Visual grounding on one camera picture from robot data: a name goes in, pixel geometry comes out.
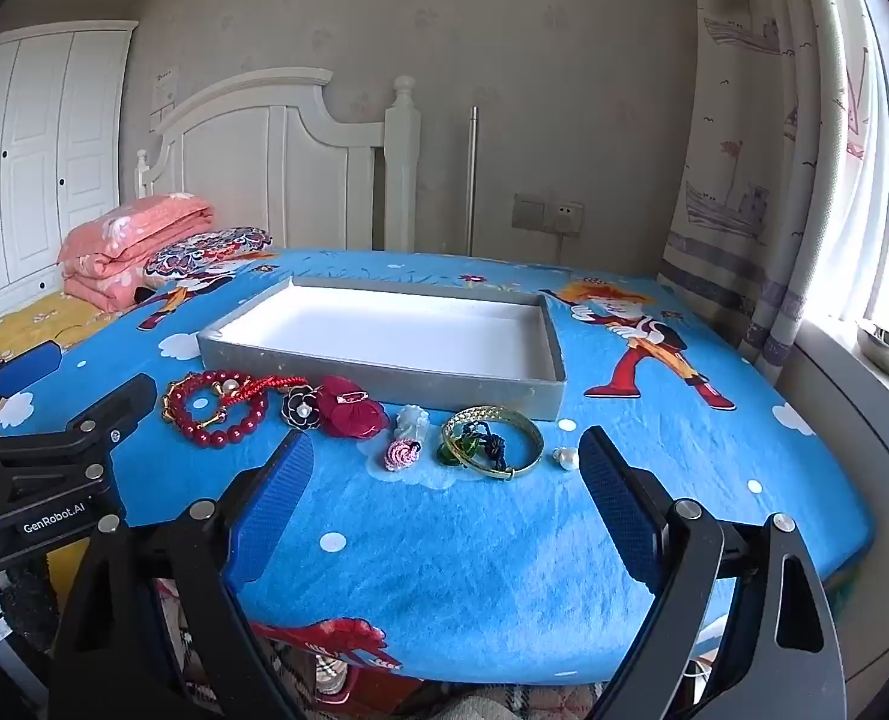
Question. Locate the metal pole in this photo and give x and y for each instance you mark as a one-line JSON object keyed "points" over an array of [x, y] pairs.
{"points": [[473, 180]]}

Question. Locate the yellow bed sheet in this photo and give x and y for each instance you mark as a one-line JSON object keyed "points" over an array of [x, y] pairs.
{"points": [[31, 322]]}

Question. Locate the gold bangle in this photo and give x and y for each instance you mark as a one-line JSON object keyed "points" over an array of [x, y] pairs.
{"points": [[482, 411]]}

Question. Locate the patterned pillow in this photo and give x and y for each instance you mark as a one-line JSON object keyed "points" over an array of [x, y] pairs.
{"points": [[204, 251]]}

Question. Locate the white bed headboard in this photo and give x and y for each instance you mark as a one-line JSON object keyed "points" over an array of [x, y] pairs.
{"points": [[264, 157]]}

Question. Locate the pink folded quilt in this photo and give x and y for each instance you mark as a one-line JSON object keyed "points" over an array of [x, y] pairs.
{"points": [[125, 247]]}

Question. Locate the paper wall notice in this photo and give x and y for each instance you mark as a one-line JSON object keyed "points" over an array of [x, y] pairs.
{"points": [[163, 94]]}

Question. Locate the pink spiral hair clip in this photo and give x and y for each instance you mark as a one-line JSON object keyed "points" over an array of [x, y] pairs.
{"points": [[405, 450]]}

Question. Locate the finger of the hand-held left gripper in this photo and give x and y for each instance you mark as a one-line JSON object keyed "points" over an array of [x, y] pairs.
{"points": [[28, 367], [118, 399]]}

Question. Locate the white pearl earring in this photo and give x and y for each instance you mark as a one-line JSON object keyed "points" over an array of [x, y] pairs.
{"points": [[566, 457]]}

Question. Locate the wall socket with plug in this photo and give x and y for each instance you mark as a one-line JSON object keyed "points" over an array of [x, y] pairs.
{"points": [[566, 217]]}

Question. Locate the white wardrobe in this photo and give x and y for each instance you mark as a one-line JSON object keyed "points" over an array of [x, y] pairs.
{"points": [[39, 165]]}

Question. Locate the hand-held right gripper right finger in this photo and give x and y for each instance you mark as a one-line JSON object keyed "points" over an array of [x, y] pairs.
{"points": [[620, 510]]}

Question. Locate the ship print curtain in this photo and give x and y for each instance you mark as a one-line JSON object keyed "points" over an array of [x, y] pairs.
{"points": [[744, 202]]}

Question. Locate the grey shallow box tray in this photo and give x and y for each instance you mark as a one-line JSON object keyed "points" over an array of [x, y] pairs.
{"points": [[384, 330]]}

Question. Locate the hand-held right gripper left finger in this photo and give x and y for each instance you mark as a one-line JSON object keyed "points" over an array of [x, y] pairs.
{"points": [[275, 502]]}

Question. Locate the blue cartoon printed blanket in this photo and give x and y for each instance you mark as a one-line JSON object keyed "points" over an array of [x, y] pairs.
{"points": [[452, 577]]}

